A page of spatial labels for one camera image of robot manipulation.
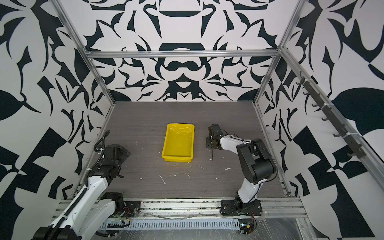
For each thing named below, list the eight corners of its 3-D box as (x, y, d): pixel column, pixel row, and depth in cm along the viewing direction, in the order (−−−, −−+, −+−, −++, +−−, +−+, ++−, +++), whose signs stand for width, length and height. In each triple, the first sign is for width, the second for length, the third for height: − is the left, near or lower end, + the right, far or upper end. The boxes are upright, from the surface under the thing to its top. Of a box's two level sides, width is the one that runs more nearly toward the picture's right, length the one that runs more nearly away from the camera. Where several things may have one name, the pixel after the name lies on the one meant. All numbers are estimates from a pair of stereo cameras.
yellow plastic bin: (162, 163, 92) (160, 157, 86) (167, 129, 107) (165, 122, 101) (194, 163, 92) (195, 157, 86) (194, 129, 107) (194, 122, 101)
